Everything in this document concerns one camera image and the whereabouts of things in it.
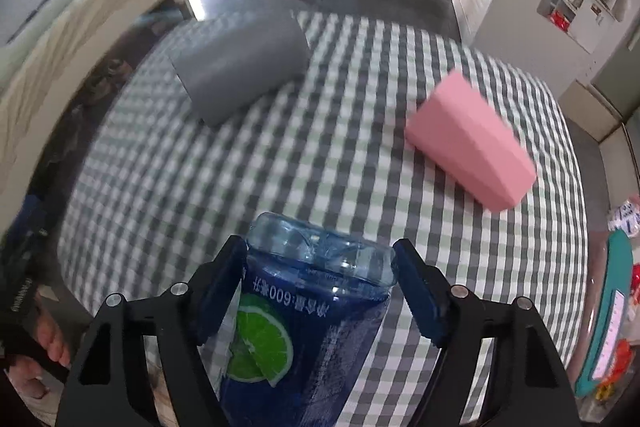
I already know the pink faceted cup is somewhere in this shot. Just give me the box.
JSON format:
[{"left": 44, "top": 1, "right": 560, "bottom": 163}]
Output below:
[{"left": 405, "top": 69, "right": 537, "bottom": 212}]

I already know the blue plastic bottle cup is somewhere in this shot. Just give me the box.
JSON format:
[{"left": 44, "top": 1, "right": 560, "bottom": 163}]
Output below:
[{"left": 220, "top": 212, "right": 396, "bottom": 426}]

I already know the grey plastic cup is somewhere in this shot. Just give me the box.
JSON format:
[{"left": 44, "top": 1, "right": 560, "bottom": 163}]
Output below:
[{"left": 170, "top": 13, "right": 311, "bottom": 128}]

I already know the bed with beige blanket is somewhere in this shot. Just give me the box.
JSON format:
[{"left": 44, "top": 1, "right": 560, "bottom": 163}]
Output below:
[{"left": 1, "top": 0, "right": 189, "bottom": 229}]

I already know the smartphone with lit screen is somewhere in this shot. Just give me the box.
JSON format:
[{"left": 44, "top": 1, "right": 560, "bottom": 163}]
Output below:
[{"left": 591, "top": 291, "right": 625, "bottom": 381}]

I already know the checkered tablecloth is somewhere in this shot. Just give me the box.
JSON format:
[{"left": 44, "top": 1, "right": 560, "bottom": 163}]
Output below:
[{"left": 57, "top": 10, "right": 590, "bottom": 427}]

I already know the person's left hand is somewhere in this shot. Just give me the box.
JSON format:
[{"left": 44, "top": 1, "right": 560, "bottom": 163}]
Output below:
[{"left": 9, "top": 306, "right": 70, "bottom": 399}]

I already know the white detergent bag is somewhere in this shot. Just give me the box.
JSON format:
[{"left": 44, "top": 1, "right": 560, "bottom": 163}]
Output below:
[{"left": 608, "top": 195, "right": 640, "bottom": 239}]

